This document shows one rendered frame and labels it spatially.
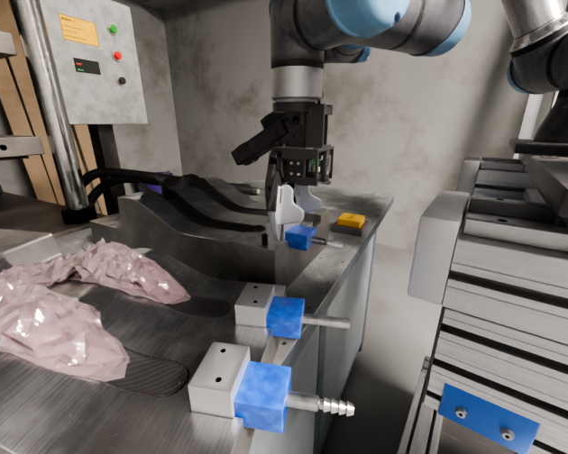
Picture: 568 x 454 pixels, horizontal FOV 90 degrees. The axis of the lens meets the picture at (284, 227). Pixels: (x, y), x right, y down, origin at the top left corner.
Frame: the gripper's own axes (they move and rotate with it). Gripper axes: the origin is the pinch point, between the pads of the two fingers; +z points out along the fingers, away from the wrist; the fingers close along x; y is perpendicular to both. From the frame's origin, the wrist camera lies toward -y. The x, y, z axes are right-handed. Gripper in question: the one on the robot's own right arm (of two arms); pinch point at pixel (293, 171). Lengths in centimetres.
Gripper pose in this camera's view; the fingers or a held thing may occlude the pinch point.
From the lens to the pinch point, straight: 79.7
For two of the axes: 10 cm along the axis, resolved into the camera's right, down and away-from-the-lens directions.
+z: 0.0, 9.4, 3.4
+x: 4.6, -3.1, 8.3
